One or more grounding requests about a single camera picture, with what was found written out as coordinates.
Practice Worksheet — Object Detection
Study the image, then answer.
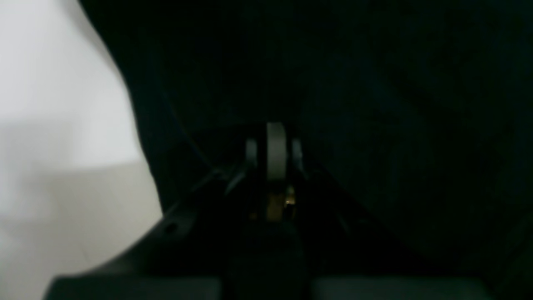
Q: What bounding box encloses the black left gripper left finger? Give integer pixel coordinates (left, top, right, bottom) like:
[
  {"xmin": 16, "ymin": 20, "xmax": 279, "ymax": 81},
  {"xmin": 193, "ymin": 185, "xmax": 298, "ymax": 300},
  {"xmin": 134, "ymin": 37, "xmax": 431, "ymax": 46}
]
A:
[{"xmin": 45, "ymin": 139, "xmax": 259, "ymax": 300}]

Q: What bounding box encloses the black T-shirt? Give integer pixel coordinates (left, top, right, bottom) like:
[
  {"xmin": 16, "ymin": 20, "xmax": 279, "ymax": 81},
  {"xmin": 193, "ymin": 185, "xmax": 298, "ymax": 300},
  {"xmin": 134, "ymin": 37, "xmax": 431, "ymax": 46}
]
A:
[{"xmin": 81, "ymin": 0, "xmax": 532, "ymax": 287}]

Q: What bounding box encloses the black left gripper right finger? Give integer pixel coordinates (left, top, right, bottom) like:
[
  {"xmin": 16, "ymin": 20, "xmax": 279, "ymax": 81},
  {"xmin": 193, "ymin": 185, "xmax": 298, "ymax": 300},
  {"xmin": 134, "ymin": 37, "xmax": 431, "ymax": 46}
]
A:
[{"xmin": 285, "ymin": 139, "xmax": 532, "ymax": 300}]

